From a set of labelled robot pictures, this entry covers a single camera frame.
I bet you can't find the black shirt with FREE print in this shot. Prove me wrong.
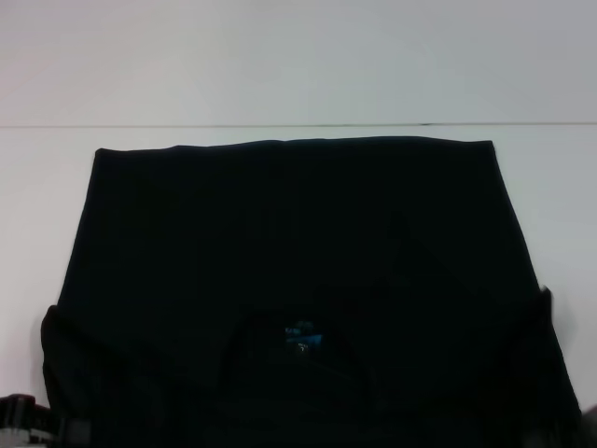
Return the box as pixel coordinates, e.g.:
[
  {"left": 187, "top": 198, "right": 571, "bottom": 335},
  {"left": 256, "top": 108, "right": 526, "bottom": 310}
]
[{"left": 40, "top": 135, "right": 583, "bottom": 448}]

